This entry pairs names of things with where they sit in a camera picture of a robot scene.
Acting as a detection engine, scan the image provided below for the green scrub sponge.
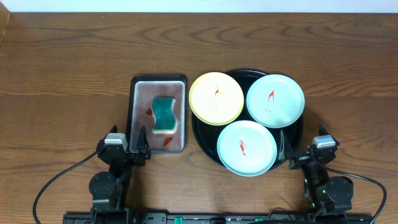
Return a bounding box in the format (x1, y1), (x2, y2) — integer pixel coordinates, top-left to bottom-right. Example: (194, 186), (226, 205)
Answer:
(151, 97), (177, 134)

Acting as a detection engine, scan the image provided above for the light green plate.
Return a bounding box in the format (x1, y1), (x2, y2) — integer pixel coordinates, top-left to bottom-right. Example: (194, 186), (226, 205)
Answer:
(246, 74), (305, 128)
(216, 120), (277, 177)

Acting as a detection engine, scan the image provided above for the yellow plate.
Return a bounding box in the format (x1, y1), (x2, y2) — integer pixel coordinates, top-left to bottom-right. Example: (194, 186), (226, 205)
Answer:
(188, 72), (244, 126)

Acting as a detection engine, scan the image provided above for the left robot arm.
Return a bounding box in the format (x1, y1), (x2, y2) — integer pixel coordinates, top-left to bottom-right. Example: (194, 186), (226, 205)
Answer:
(89, 126), (151, 224)

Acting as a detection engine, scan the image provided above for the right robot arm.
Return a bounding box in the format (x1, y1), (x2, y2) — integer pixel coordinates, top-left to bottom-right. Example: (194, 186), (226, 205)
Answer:
(280, 125), (353, 223)

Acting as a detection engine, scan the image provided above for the rectangular black soapy tray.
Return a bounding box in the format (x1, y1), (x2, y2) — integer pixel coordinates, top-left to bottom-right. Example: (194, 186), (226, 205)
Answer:
(126, 75), (186, 153)

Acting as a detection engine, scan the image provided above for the round black tray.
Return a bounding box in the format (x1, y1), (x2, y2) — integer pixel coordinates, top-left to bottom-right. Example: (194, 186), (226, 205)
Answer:
(192, 69), (303, 167)

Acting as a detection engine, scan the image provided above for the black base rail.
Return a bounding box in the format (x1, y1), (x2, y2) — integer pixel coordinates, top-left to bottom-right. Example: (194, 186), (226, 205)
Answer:
(62, 213), (371, 224)

